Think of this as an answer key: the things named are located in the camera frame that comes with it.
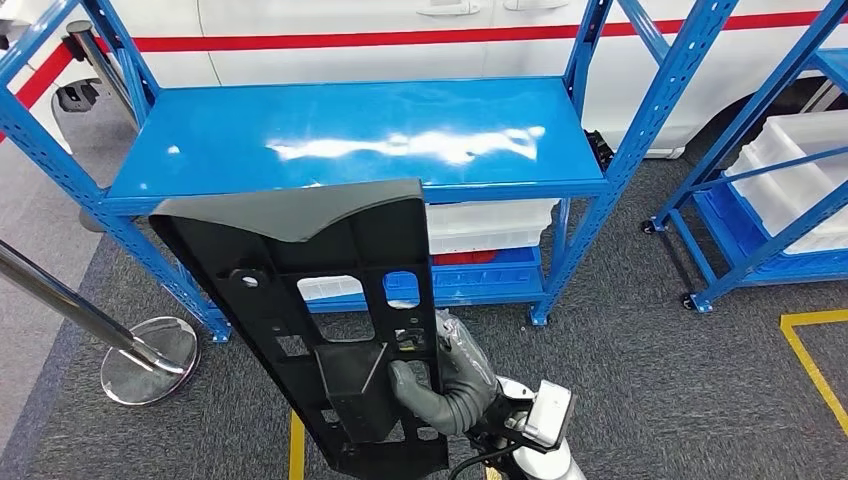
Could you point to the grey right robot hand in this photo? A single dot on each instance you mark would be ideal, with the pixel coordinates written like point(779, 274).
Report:
point(464, 378)

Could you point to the black plastic panel part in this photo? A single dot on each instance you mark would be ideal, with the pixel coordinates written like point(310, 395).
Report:
point(265, 265)

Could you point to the blue metal shelf rack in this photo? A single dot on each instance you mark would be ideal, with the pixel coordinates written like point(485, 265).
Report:
point(218, 132)

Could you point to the blue plastic bin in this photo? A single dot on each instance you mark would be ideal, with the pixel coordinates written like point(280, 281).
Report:
point(490, 281)
point(729, 232)

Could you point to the red object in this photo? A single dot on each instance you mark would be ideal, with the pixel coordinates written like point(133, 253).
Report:
point(464, 258)

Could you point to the yellow floor tape square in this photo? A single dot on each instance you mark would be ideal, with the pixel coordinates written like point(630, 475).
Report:
point(811, 371)
point(296, 444)

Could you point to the blue rack on casters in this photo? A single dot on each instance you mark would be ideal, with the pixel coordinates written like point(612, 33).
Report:
point(729, 272)

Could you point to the chrome stanchion with round base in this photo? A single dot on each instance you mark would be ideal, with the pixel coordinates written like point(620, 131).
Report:
point(149, 361)

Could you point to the white car red stripe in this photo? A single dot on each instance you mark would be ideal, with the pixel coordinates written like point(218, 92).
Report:
point(331, 66)

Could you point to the black pole stanchion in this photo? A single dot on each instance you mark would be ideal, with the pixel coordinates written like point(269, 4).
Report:
point(91, 222)

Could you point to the red barrier belt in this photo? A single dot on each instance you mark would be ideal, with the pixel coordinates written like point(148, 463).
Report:
point(40, 83)

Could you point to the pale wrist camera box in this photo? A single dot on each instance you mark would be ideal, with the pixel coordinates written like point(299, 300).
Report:
point(550, 411)

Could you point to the chrome stanchion post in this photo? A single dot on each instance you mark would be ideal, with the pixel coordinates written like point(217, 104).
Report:
point(102, 69)

